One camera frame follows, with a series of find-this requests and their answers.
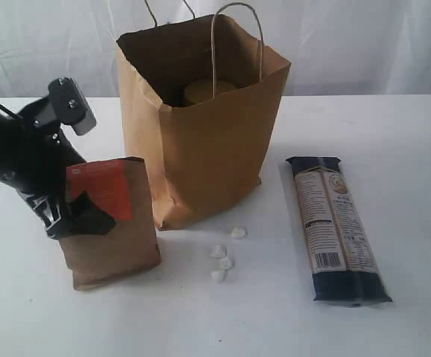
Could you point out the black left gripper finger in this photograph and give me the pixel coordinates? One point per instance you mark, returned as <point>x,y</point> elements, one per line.
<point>82,216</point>

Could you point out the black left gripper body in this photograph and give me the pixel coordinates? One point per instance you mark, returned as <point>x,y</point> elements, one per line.
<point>41,178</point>

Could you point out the brown pouch orange label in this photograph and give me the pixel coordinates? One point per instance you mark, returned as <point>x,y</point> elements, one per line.
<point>120,187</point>

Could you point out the clear jar yellow lid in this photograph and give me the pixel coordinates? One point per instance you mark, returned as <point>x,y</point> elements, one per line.
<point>202,90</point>

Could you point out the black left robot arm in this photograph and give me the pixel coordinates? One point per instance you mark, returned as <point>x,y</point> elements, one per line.
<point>15,128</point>

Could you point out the brown paper shopping bag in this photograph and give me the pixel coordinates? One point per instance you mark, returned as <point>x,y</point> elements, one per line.
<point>201,159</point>

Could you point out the black noodle packet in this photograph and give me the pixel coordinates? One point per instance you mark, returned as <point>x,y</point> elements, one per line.
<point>343,266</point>

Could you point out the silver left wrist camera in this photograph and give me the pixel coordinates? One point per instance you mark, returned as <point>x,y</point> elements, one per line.
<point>70,106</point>

